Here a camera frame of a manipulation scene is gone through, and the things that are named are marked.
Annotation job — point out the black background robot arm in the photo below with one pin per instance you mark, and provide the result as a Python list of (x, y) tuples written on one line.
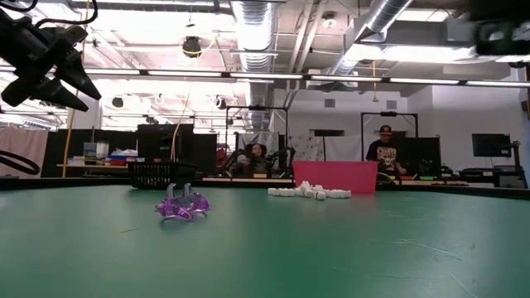
[(285, 159)]

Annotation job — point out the black room partition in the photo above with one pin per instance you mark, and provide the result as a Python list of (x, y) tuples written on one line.
[(157, 140), (62, 145)]

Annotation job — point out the white cloth partition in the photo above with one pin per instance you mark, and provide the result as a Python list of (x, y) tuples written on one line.
[(343, 148)]

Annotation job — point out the black wall monitor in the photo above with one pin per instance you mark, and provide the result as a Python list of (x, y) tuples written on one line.
[(490, 145)]

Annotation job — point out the black slotted plastic basket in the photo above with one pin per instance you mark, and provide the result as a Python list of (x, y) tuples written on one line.
[(161, 176)]

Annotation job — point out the green table mat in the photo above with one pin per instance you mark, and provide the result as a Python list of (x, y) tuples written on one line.
[(265, 256)]

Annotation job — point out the small white ghost figure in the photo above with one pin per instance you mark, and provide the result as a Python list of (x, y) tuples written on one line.
[(287, 192), (321, 195), (348, 193), (309, 193), (331, 193), (305, 185), (340, 193), (318, 188), (273, 191)]

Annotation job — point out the pink plastic bin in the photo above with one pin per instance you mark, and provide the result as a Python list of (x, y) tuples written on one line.
[(335, 178)]

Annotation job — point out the clear plastic storage boxes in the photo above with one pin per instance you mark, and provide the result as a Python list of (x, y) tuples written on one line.
[(96, 150)]

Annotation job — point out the pink curtain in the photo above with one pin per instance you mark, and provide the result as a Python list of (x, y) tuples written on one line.
[(22, 151)]

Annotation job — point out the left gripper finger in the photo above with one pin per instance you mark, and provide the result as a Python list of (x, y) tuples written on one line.
[(41, 95), (70, 72)]

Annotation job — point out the black metal frame stand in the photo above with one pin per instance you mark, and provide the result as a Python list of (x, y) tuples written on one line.
[(256, 108), (389, 113)]

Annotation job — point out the large black screen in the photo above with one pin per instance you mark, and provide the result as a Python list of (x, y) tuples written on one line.
[(420, 155)]

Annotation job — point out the dark office desk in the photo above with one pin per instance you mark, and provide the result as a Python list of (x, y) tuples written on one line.
[(492, 174)]

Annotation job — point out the silver ventilation duct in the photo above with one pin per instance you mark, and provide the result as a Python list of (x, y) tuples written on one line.
[(383, 14), (253, 33)]

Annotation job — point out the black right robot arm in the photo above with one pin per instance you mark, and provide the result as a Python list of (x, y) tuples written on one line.
[(501, 29)]

